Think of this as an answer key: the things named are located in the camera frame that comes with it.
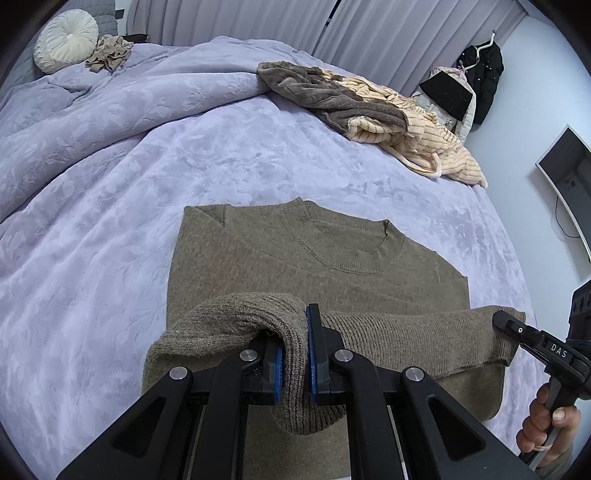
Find grey pleated curtain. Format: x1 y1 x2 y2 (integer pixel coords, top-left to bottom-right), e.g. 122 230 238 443
314 0 539 95
127 0 342 54

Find person's right hand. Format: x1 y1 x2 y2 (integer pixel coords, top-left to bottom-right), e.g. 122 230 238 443
516 383 583 467

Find brown fleece garment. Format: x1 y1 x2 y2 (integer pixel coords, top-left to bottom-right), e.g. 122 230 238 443
257 61 409 139

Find small black bedside object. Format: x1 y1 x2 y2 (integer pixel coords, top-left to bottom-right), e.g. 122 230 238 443
115 7 145 43

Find cream striped fleece garment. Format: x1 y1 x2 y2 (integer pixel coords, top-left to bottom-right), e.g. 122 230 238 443
335 74 489 189

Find lavender embossed duvet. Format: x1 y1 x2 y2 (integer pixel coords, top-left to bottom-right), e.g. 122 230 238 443
0 39 324 222

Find black hanging jacket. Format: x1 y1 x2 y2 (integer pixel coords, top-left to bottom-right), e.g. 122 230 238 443
455 44 505 125

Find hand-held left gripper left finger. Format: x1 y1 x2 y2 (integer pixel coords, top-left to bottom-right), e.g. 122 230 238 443
55 332 284 480

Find white puffer coat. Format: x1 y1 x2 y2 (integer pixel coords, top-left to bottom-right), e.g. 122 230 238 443
411 69 477 146

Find lavender plush bed blanket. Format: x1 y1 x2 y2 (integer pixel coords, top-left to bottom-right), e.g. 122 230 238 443
0 99 539 480

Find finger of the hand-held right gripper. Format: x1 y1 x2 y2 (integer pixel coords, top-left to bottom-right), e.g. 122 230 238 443
492 310 552 365

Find olive knit sweater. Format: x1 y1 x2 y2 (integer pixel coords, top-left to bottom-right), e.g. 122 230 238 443
142 198 527 480

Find crumpled beige cloth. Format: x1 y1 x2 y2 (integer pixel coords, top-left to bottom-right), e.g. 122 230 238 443
84 34 134 73

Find white clothes hanger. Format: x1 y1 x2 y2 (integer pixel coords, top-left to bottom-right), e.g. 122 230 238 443
475 30 502 58

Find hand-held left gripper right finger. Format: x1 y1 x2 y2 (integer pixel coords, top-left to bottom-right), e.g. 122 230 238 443
305 303 541 480

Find wall monitor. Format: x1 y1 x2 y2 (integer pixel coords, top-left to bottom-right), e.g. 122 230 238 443
536 124 591 264

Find black monitor cable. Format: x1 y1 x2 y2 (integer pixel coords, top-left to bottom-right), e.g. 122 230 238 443
554 194 581 240

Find grey quilted headboard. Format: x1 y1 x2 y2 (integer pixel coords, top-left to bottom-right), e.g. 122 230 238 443
4 0 117 88

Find round cream pleated pillow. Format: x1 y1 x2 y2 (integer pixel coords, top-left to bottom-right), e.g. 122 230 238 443
33 8 100 75

